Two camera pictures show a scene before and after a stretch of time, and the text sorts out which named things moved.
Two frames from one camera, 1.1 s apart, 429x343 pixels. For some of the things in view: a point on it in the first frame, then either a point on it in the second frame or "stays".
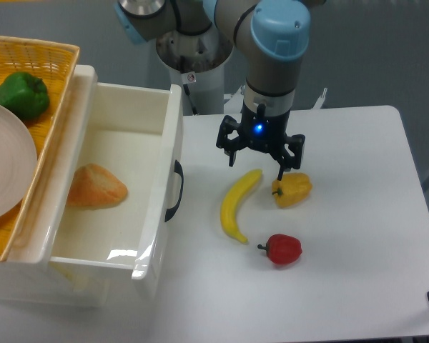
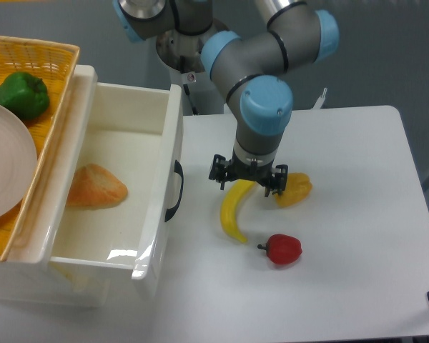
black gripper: x=262 y=132 → x=234 y=168
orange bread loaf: x=93 y=188 stays
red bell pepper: x=282 y=249 stays
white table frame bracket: x=319 y=101 stays
